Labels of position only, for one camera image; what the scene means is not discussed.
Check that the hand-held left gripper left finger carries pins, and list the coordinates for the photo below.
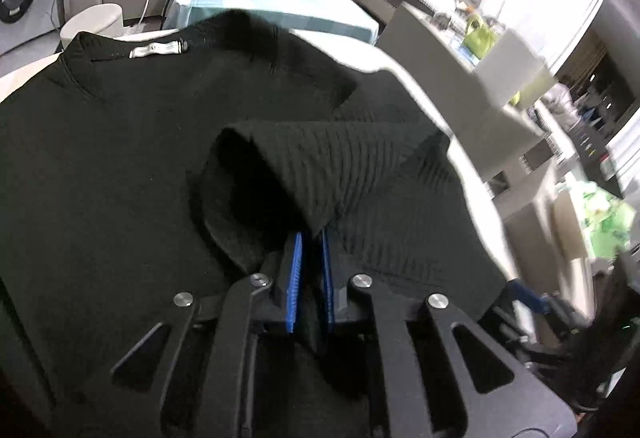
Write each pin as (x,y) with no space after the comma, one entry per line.
(295,278)

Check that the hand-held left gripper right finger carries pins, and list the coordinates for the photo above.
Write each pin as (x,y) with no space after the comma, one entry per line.
(327,288)

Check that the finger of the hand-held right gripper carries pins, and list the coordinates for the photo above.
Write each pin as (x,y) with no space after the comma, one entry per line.
(532,300)

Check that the black knit sweater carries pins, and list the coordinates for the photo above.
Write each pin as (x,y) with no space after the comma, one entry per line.
(125,142)

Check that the white bowl of green packets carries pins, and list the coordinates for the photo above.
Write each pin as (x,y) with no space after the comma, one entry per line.
(600,218)

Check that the white side cabinet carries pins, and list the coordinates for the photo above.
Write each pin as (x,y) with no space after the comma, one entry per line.
(450,82)

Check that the green bag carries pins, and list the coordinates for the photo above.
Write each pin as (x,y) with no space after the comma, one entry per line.
(480,37)

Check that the white round stool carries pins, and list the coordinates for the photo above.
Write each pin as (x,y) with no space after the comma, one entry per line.
(95,20)

